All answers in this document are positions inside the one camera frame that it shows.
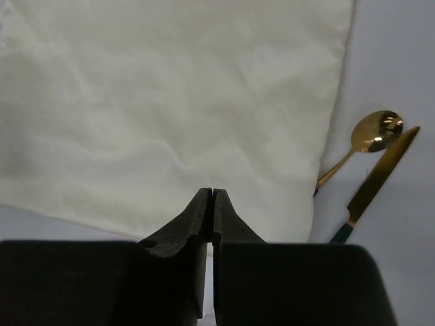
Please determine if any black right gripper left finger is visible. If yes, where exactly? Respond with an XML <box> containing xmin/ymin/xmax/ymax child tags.
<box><xmin>1</xmin><ymin>188</ymin><xmax>213</xmax><ymax>325</ymax></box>

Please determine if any cream cloth placemat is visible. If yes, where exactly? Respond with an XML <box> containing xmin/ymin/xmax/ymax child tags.
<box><xmin>1</xmin><ymin>1</ymin><xmax>354</xmax><ymax>242</ymax></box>

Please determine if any gold knife green handle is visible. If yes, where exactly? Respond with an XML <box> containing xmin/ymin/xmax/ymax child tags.
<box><xmin>329</xmin><ymin>126</ymin><xmax>421</xmax><ymax>244</ymax></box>

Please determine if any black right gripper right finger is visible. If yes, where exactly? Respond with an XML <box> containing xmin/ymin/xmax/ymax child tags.
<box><xmin>212</xmin><ymin>189</ymin><xmax>396</xmax><ymax>325</ymax></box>

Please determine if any gold spoon green handle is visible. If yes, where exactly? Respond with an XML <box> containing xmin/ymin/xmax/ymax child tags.
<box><xmin>313</xmin><ymin>110</ymin><xmax>404</xmax><ymax>196</ymax></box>

